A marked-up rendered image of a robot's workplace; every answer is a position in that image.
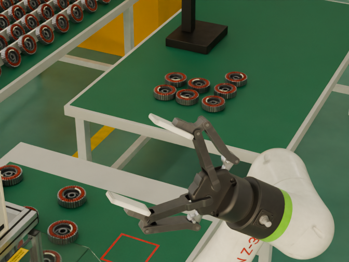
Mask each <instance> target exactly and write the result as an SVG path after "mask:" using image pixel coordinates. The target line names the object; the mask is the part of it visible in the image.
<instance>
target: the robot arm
mask: <svg viewBox="0 0 349 262"><path fill-rule="evenodd" d="M149 118H150V120H151V121H152V122H153V123H154V124H156V125H158V126H160V127H163V128H165V129H167V130H169V131H172V132H174V133H176V134H178V135H181V136H183V137H185V138H187V139H190V140H192V141H193V144H194V147H195V150H196V153H197V156H198V159H199V164H200V167H201V169H202V171H201V172H199V173H197V174H196V175H195V177H194V181H193V182H192V183H191V184H190V186H189V188H188V193H185V194H182V195H180V197H179V198H176V199H173V200H170V201H167V202H164V203H161V204H158V205H155V206H152V207H149V208H147V207H146V205H145V204H143V203H140V202H137V201H135V200H132V199H129V198H127V197H124V196H122V195H119V194H116V193H113V192H111V191H107V193H106V196H107V197H108V199H109V200H110V202H111V203H113V204H115V205H118V206H121V207H124V211H125V212H126V213H127V214H128V215H129V216H132V217H134V218H137V219H140V222H139V223H138V225H139V227H140V228H141V230H142V231H143V233H144V234H152V233H161V232H168V231H177V230H184V229H189V230H194V231H199V230H200V229H201V225H200V224H199V223H200V221H201V219H202V217H203V215H210V216H213V217H215V218H218V219H221V220H223V222H222V224H221V225H220V227H219V228H218V229H217V231H216V232H215V234H214V235H213V237H212V238H211V239H210V241H209V242H208V244H207V245H206V246H205V247H204V249H203V250H202V251H201V253H200V254H199V255H198V256H197V257H196V259H195V260H194V261H193V262H252V260H253V259H254V257H255V255H256V254H257V252H258V250H259V249H260V247H261V246H262V244H263V243H264V242H266V243H268V244H270V245H272V246H274V247H276V248H277V249H278V250H280V251H281V252H282V253H284V254H285V255H287V256H289V257H291V258H295V259H311V258H314V257H317V256H318V255H320V254H322V253H323V252H324V251H325V250H326V249H327V248H328V246H329V245H330V243H331V241H332V239H333V236H334V220H333V217H332V214H331V212H330V210H329V209H328V208H327V206H326V205H325V204H324V202H323V201H322V199H321V198H320V196H319V195H318V193H317V191H316V190H315V188H314V186H313V184H312V182H311V179H310V177H309V174H308V172H307V169H306V166H305V164H304V162H303V161H302V159H301V158H300V157H299V156H298V155H297V154H295V153H294V152H292V151H290V150H287V149H284V148H272V149H269V150H266V151H264V152H262V153H261V154H260V155H258V156H257V157H256V159H255V160H254V161H253V163H252V165H251V168H250V170H249V172H248V174H247V177H244V178H241V177H238V176H236V175H234V174H231V173H230V172H229V170H230V169H231V167H232V166H233V164H235V165H237V164H238V163H239V162H240V159H239V158H238V157H237V156H236V155H235V154H234V153H233V152H231V151H230V150H229V149H228V148H227V146H226V145H225V143H224V142H223V141H222V139H221V138H220V136H219V135H218V133H217V132H216V130H215V129H214V127H213V126H212V124H211V123H210V122H209V121H208V120H207V119H206V118H205V117H204V116H202V115H201V116H199V117H198V118H197V121H196V122H195V123H191V122H189V123H188V122H186V121H184V120H182V119H180V118H177V117H175V118H174V119H173V121H172V122H170V121H168V120H165V119H163V118H161V117H159V116H157V115H154V114H152V113H150V115H149ZM202 131H205V133H206V134H207V136H208V137H209V139H210V140H211V142H212V143H213V145H214V146H215V148H216V149H217V150H218V151H219V153H220V154H222V156H221V161H222V162H223V165H222V166H217V167H214V166H213V164H212V161H211V158H210V156H209V153H208V150H207V147H206V144H205V141H204V138H203V135H202ZM190 200H191V202H189V201H190ZM192 210H196V212H195V213H194V214H188V215H187V216H173V217H170V216H172V215H175V214H178V213H181V212H183V211H192Z"/></svg>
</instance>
